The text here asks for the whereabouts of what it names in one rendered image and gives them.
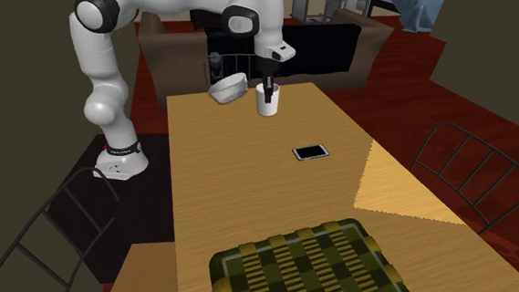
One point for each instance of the grey metal shelf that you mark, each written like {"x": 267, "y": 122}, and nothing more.
{"x": 329, "y": 2}

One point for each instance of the black robot stand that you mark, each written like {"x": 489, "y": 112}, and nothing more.
{"x": 118, "y": 209}

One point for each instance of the brown sofa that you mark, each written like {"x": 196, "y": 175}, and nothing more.
{"x": 174, "y": 65}

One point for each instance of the white bowl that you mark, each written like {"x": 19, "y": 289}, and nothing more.
{"x": 229, "y": 89}

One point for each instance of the white cup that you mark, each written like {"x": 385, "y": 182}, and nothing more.
{"x": 267, "y": 103}

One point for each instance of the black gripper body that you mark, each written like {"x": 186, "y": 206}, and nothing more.
{"x": 267, "y": 67}

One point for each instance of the black metal chair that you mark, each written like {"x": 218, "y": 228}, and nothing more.
{"x": 50, "y": 228}
{"x": 471, "y": 174}
{"x": 228, "y": 64}

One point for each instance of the blue curtain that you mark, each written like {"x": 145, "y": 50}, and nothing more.
{"x": 415, "y": 11}

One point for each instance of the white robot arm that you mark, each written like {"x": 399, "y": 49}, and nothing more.
{"x": 99, "y": 57}

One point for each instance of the green woven checkered basket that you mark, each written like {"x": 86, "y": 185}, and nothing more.
{"x": 315, "y": 269}

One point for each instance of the black smartphone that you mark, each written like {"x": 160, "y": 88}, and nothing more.
{"x": 311, "y": 151}

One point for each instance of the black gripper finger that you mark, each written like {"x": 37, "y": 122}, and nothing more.
{"x": 268, "y": 90}

